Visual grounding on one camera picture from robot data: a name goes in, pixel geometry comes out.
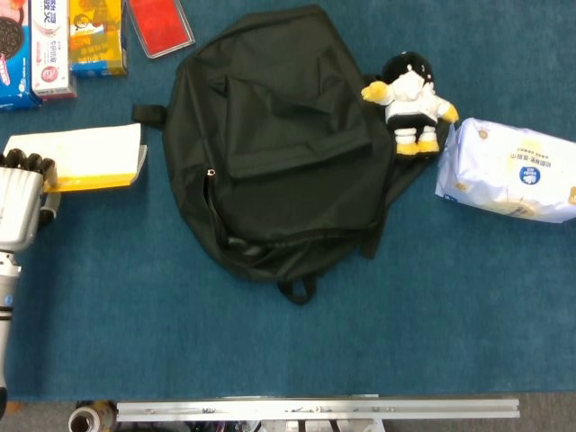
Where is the white and yellow book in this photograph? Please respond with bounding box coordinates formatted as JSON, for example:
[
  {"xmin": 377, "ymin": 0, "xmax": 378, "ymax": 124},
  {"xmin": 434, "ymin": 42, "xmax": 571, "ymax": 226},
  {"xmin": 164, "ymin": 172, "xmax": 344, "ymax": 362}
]
[{"xmin": 2, "ymin": 122, "xmax": 149, "ymax": 194}]

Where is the black fabric backpack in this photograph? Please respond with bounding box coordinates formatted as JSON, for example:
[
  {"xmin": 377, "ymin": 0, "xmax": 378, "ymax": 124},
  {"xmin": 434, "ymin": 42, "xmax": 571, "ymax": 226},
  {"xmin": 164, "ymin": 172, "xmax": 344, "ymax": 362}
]
[{"xmin": 131, "ymin": 4, "xmax": 455, "ymax": 306}]

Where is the brown tape roll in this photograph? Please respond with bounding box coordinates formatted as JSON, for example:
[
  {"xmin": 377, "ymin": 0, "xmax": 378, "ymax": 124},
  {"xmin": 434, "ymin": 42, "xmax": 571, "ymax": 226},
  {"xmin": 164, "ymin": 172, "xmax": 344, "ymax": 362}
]
[{"xmin": 67, "ymin": 401, "xmax": 118, "ymax": 432}]

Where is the aluminium profile rail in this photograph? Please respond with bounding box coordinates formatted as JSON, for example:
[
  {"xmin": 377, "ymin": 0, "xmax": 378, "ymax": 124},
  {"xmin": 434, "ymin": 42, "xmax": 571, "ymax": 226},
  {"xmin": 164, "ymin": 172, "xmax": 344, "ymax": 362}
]
[{"xmin": 115, "ymin": 397, "xmax": 521, "ymax": 423}]

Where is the blue table cloth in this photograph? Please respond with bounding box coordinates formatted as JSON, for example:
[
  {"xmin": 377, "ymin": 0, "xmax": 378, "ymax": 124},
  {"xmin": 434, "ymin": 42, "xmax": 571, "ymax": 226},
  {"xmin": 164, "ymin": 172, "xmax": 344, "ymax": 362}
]
[{"xmin": 0, "ymin": 0, "xmax": 576, "ymax": 401}]

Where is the yellow and blue carton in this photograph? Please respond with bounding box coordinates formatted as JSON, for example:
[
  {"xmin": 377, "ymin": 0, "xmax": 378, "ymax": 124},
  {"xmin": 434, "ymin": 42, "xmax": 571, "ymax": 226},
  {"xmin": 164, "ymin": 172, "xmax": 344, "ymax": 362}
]
[{"xmin": 67, "ymin": 0, "xmax": 130, "ymax": 77}]

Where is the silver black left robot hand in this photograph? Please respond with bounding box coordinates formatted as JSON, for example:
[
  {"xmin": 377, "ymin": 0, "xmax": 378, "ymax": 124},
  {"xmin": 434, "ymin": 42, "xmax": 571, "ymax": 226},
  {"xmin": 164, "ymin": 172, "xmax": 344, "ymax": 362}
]
[{"xmin": 0, "ymin": 148, "xmax": 62, "ymax": 252}]

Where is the black white penguin plush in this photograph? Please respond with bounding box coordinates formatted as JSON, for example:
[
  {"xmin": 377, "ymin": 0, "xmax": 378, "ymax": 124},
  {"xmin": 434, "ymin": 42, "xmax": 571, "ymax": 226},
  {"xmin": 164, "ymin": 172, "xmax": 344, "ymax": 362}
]
[{"xmin": 361, "ymin": 50, "xmax": 461, "ymax": 158}]

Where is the blue cookie box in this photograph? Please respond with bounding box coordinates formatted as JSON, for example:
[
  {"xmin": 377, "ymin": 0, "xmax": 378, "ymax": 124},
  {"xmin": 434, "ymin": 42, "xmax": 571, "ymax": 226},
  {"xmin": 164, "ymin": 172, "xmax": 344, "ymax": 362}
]
[{"xmin": 0, "ymin": 0, "xmax": 44, "ymax": 113}]

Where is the white wet wipes pack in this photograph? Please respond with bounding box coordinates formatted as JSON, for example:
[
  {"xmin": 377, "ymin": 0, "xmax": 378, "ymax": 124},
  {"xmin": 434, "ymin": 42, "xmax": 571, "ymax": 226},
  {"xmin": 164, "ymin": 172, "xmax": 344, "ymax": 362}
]
[{"xmin": 434, "ymin": 117, "xmax": 576, "ymax": 225}]

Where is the red stamp pad case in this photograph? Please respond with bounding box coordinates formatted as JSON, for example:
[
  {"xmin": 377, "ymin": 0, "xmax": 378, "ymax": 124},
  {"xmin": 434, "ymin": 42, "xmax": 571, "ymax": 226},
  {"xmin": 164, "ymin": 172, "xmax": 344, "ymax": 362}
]
[{"xmin": 126, "ymin": 0, "xmax": 196, "ymax": 60}]

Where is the white pink toothpaste box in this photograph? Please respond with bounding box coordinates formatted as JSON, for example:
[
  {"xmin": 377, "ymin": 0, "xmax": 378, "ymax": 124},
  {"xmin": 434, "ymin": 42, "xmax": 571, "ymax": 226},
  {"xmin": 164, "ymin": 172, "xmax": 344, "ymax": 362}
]
[{"xmin": 30, "ymin": 0, "xmax": 78, "ymax": 101}]

